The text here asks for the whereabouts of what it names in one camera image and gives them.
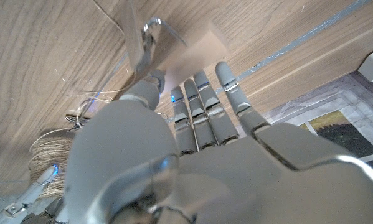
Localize wooden stick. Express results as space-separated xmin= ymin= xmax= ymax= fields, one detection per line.
xmin=111 ymin=0 xmax=230 ymax=97

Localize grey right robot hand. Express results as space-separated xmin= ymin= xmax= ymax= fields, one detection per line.
xmin=0 ymin=164 xmax=65 ymax=224

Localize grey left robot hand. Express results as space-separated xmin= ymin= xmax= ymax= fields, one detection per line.
xmin=63 ymin=61 xmax=373 ymax=224

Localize jute twine spool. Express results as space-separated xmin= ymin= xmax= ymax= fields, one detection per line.
xmin=29 ymin=130 xmax=73 ymax=200

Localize printed window backdrop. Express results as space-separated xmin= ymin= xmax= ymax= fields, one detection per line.
xmin=260 ymin=71 xmax=373 ymax=181

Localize jute twine strand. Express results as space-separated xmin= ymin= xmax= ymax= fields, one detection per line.
xmin=29 ymin=0 xmax=171 ymax=153

